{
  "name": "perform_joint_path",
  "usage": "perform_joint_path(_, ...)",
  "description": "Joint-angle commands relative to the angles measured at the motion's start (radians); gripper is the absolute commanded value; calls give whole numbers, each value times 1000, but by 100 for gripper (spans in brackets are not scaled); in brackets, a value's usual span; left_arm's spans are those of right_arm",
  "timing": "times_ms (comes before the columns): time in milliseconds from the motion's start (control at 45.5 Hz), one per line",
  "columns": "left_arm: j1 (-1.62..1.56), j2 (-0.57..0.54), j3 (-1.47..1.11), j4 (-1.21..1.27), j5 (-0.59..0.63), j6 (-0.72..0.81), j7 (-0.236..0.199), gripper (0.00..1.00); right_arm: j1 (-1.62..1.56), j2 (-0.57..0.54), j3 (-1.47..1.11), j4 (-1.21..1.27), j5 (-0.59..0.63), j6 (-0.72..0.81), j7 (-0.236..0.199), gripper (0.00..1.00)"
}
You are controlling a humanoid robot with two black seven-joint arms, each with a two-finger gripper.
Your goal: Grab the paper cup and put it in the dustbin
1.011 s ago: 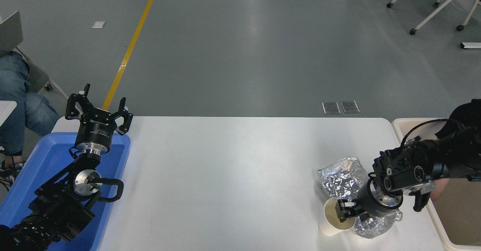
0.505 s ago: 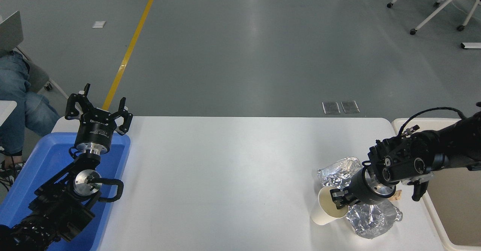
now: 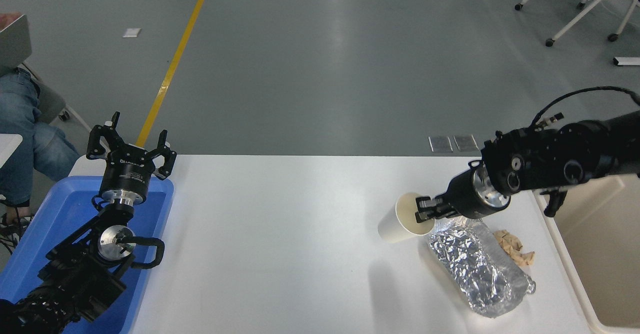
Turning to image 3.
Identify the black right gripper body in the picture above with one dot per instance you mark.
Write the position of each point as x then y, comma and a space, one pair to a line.
462, 199

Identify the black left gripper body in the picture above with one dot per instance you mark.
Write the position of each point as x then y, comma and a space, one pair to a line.
127, 171

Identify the white paper cup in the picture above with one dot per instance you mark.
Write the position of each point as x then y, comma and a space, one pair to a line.
395, 224

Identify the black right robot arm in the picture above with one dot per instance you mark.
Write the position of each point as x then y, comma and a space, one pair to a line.
550, 159

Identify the silver floor plate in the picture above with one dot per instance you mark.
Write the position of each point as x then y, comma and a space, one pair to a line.
440, 144
465, 142

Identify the grey office chair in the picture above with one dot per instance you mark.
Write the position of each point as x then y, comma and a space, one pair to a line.
50, 101

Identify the crumpled silver foil tray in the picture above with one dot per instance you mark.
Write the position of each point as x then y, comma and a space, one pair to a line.
475, 269

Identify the crumpled tan paper ball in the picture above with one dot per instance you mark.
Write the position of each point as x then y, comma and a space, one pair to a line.
512, 248

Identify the seated person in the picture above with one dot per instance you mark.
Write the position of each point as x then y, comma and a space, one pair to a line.
20, 134

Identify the blue plastic tray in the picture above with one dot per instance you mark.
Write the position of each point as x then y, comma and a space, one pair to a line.
50, 214

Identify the small white table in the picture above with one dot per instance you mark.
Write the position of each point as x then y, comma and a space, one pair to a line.
7, 146

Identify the grey laptop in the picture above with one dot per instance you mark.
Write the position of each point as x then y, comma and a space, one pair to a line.
12, 44

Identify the large pale bin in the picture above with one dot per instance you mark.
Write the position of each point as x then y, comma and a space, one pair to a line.
605, 254

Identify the white floor bar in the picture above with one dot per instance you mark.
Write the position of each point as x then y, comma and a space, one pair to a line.
627, 61

